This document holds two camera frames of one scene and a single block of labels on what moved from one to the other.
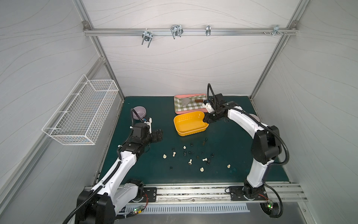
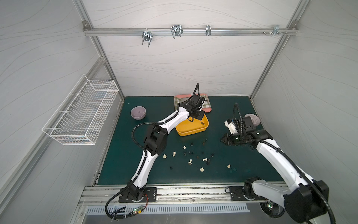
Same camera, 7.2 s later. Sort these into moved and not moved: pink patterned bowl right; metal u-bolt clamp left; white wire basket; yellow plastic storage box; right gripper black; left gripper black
Moved: left gripper black; right gripper black
Not moved: yellow plastic storage box; white wire basket; pink patterned bowl right; metal u-bolt clamp left
